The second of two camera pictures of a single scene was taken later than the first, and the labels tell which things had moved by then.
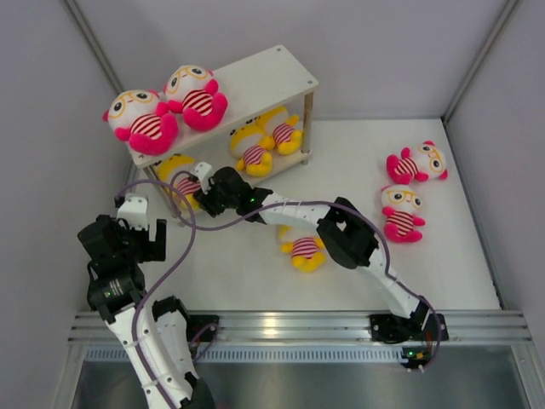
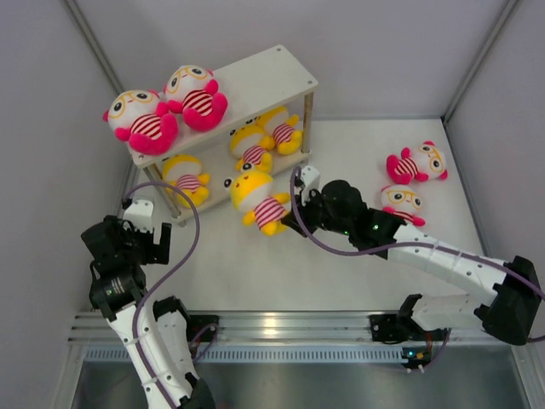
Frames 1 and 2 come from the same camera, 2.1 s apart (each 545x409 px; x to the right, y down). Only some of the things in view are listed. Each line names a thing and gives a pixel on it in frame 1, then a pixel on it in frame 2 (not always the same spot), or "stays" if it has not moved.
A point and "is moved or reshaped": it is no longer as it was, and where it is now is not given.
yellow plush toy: (175, 173) stays
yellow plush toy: (308, 253) is moved or reshaped
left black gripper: (152, 251) stays
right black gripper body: (213, 201) to (314, 215)
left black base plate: (196, 322) stays
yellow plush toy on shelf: (281, 129) stays
